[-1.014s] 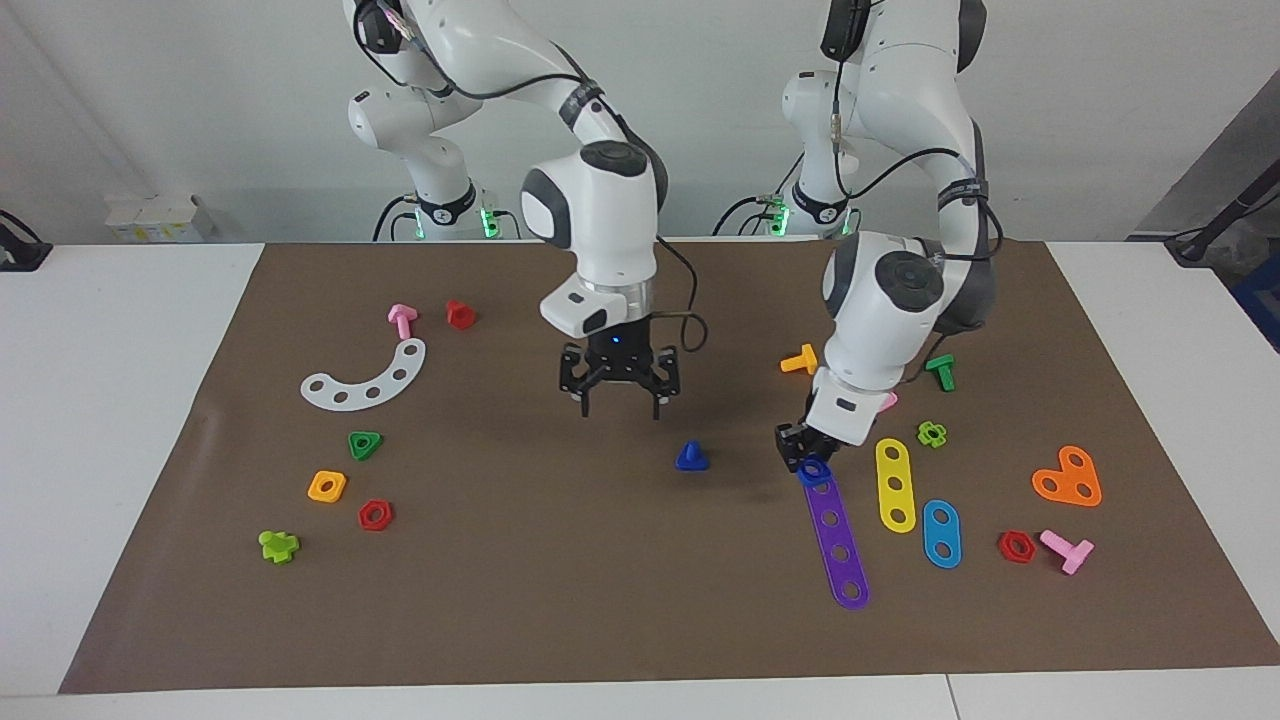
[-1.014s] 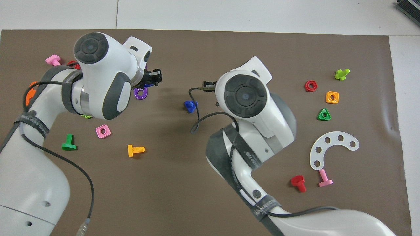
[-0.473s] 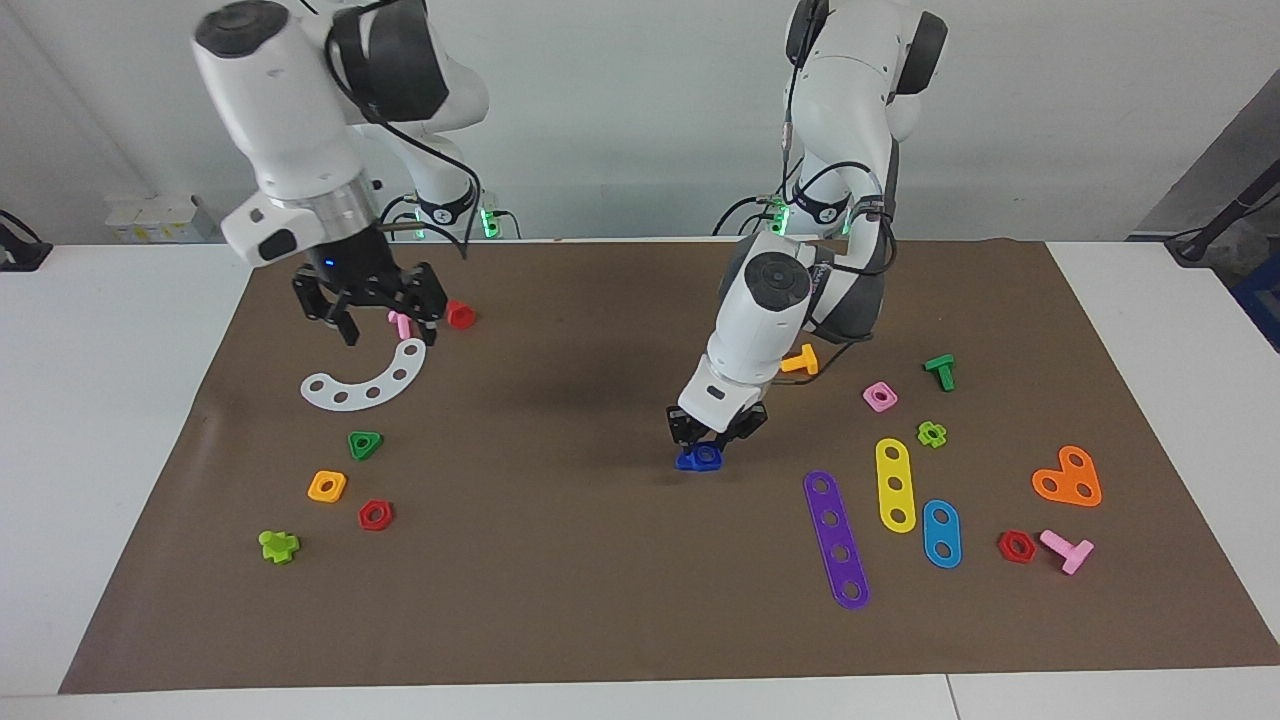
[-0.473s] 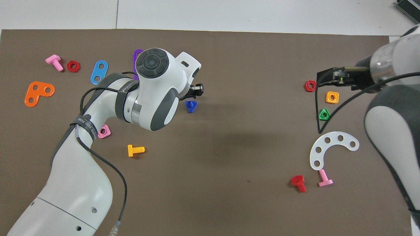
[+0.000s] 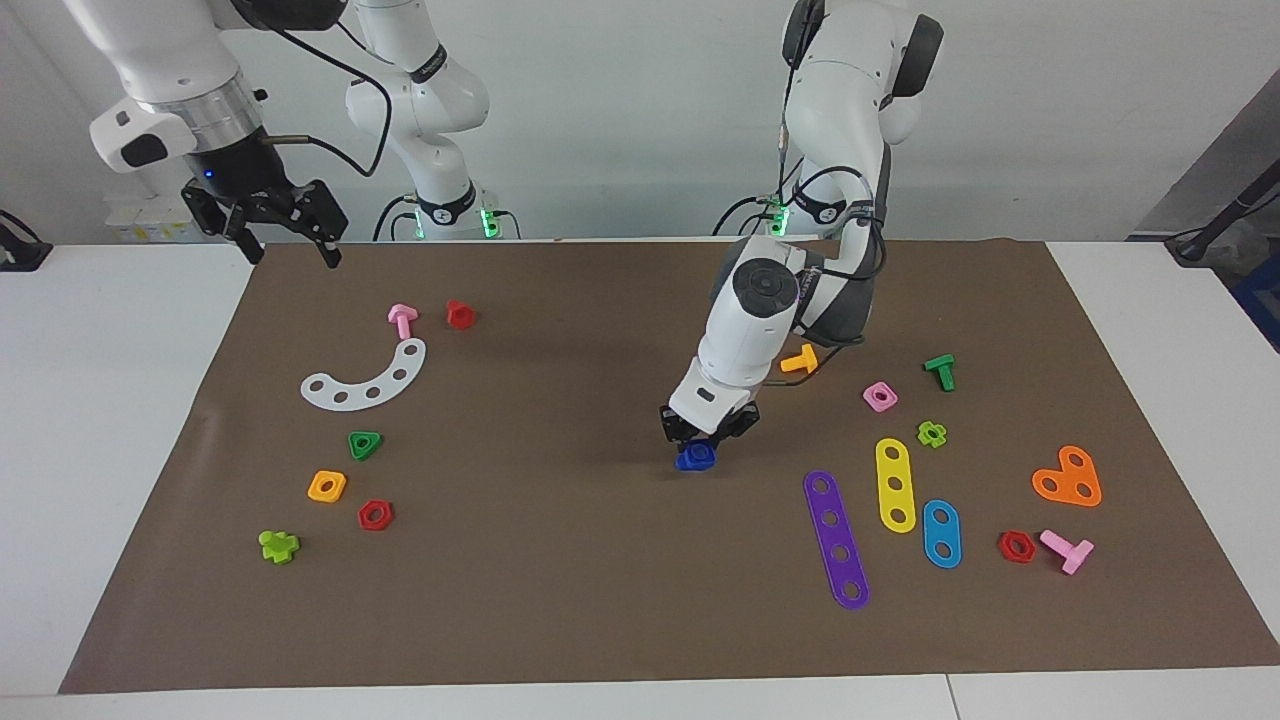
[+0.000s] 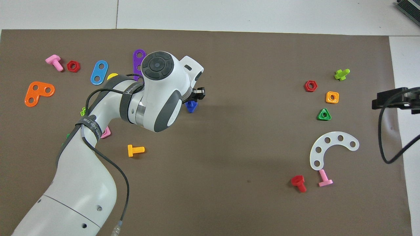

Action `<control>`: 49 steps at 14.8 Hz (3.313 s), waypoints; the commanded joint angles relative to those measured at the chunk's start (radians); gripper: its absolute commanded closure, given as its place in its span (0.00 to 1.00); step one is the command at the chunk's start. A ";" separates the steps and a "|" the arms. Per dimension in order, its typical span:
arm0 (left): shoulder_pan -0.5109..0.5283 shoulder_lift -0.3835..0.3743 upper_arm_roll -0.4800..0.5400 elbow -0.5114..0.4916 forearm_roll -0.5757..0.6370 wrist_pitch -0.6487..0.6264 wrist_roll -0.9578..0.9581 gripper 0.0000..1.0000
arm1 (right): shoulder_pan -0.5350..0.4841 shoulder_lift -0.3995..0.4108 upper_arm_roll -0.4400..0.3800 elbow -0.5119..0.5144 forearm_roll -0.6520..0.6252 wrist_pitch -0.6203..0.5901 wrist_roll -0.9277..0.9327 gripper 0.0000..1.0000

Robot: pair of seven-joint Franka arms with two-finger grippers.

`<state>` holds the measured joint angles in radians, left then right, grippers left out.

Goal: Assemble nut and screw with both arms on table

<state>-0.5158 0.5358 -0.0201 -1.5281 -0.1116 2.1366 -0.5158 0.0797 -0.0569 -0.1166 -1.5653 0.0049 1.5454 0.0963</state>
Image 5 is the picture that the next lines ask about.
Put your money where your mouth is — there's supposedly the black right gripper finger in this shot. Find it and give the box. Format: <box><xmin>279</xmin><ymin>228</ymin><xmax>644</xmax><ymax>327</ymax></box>
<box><xmin>228</xmin><ymin>208</ymin><xmax>264</xmax><ymax>266</ymax></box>
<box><xmin>300</xmin><ymin>181</ymin><xmax>348</xmax><ymax>269</ymax></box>

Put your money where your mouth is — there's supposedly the pale yellow box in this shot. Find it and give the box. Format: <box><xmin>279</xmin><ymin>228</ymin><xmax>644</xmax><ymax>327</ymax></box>
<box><xmin>105</xmin><ymin>193</ymin><xmax>201</xmax><ymax>244</ymax></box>

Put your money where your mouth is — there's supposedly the purple four-hole plastic plate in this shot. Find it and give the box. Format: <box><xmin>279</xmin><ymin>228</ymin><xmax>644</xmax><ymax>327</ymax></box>
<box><xmin>803</xmin><ymin>470</ymin><xmax>871</xmax><ymax>611</ymax></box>

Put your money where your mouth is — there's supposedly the yellow three-hole plastic plate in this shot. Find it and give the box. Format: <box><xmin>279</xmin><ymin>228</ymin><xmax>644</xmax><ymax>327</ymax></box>
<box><xmin>875</xmin><ymin>437</ymin><xmax>918</xmax><ymax>535</ymax></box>

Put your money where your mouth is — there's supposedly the brown paper table mat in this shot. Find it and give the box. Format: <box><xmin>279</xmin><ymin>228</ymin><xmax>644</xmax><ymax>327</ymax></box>
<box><xmin>58</xmin><ymin>237</ymin><xmax>1280</xmax><ymax>695</ymax></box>

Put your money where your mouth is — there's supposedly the white curved five-hole plate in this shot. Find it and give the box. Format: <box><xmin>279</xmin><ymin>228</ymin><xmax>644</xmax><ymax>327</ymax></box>
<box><xmin>300</xmin><ymin>338</ymin><xmax>428</xmax><ymax>412</ymax></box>

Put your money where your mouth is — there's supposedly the black stand base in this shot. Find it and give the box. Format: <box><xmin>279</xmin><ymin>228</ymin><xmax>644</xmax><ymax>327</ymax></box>
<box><xmin>0</xmin><ymin>208</ymin><xmax>53</xmax><ymax>273</ymax></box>

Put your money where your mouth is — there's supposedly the blue two-hole plastic plate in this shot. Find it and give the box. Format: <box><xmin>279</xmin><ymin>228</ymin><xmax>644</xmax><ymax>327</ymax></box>
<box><xmin>921</xmin><ymin>499</ymin><xmax>963</xmax><ymax>570</ymax></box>

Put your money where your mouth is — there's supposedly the orange angled three-hole plate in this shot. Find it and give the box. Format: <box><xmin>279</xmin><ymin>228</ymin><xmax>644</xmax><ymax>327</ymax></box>
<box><xmin>1031</xmin><ymin>445</ymin><xmax>1103</xmax><ymax>508</ymax></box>

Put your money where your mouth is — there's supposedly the black tripod pole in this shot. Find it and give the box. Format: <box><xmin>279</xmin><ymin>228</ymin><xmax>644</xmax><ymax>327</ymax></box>
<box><xmin>1165</xmin><ymin>165</ymin><xmax>1280</xmax><ymax>263</ymax></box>

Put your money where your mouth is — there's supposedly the blue crate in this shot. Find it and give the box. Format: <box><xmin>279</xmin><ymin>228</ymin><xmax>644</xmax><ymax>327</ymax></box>
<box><xmin>1228</xmin><ymin>255</ymin><xmax>1280</xmax><ymax>353</ymax></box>

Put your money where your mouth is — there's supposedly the grey slanted panel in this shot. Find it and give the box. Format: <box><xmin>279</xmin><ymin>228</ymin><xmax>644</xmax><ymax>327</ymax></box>
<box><xmin>1128</xmin><ymin>95</ymin><xmax>1280</xmax><ymax>241</ymax></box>

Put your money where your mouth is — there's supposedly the black arm base cable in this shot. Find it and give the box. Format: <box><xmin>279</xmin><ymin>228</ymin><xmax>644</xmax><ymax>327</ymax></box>
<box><xmin>712</xmin><ymin>195</ymin><xmax>776</xmax><ymax>237</ymax></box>
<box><xmin>373</xmin><ymin>195</ymin><xmax>415</xmax><ymax>243</ymax></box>

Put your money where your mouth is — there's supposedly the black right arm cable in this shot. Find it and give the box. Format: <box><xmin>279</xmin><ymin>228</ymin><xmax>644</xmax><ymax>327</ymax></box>
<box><xmin>225</xmin><ymin>0</ymin><xmax>391</xmax><ymax>179</ymax></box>

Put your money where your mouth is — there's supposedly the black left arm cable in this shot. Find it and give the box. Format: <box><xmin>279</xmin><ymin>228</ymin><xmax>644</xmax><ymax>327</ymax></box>
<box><xmin>775</xmin><ymin>0</ymin><xmax>891</xmax><ymax>396</ymax></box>

